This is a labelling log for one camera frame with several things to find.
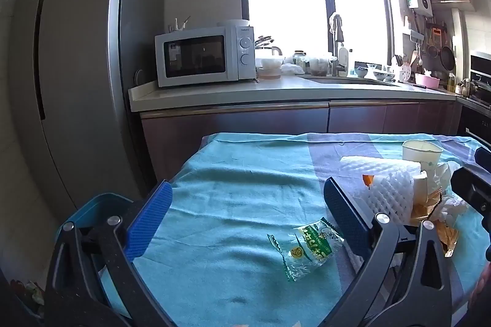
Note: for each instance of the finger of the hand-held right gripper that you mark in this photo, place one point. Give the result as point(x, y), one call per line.
point(484, 158)
point(473, 191)

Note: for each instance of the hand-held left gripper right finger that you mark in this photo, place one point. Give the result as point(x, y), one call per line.
point(345, 219)

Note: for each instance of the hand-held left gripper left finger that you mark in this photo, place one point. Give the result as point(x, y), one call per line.
point(151, 221)

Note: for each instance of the white tissue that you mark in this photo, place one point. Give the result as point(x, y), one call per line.
point(445, 177)

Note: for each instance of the long orange peel strip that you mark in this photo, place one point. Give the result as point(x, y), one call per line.
point(368, 181)

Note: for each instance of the green snack wrapper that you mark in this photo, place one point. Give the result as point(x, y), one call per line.
point(310, 250)

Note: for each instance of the brown plastic wrapper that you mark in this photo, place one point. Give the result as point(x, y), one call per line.
point(448, 238)

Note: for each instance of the blue plastic bin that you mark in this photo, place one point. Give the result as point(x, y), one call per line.
point(99, 204)

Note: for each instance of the white foam fruit net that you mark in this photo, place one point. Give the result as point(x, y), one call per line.
point(387, 181)

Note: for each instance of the white dotted paper cup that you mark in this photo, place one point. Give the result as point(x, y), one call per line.
point(418, 156)

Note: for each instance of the person's right forearm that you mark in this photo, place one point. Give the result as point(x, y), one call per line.
point(482, 288)

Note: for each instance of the black built-in oven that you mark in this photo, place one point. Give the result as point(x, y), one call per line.
point(473, 120)

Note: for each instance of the steel pot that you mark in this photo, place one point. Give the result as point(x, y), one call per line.
point(481, 88)

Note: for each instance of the oil bottle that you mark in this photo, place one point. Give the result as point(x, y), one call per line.
point(451, 83)

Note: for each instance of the black range hood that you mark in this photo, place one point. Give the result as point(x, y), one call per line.
point(481, 66)

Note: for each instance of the teal and grey printed blanket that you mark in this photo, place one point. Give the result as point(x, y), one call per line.
point(238, 189)

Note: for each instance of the pink bowl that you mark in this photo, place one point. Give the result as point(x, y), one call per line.
point(427, 81)

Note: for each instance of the black frying pan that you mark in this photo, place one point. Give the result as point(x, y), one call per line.
point(447, 58)

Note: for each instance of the white dotted utensil holder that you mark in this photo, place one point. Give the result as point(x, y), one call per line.
point(403, 74)

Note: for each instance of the small hanging pan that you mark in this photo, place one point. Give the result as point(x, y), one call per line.
point(432, 51)

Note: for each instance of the kitchen counter with brown cabinets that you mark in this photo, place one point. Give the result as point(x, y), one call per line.
point(268, 120)

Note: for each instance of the blue patterned bowl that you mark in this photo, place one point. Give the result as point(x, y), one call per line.
point(385, 76)

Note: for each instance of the orange grater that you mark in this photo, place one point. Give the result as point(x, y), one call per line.
point(436, 36)

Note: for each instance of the steel kitchen sink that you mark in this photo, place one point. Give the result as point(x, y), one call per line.
point(353, 81)

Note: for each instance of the clear bag of food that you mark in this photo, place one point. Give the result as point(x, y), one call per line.
point(318, 66)

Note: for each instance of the white soap bottle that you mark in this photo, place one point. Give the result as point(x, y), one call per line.
point(343, 62)

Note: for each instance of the grey refrigerator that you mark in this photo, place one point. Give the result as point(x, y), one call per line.
point(76, 81)

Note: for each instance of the white plastic bag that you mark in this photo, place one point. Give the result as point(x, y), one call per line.
point(293, 69)

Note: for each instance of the steel kitchen faucet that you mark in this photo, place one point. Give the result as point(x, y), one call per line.
point(339, 56)

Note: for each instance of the brown food container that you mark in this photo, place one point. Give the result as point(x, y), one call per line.
point(268, 74)

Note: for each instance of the glass jar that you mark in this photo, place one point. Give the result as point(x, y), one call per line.
point(300, 60)

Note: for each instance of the white microwave oven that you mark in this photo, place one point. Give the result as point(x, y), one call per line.
point(199, 56)

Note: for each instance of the glass kettle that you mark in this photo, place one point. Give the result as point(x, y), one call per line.
point(268, 50)

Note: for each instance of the white figurine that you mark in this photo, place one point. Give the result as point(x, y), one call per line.
point(178, 26)

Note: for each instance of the white wall rack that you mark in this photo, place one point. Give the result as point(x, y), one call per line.
point(416, 35)

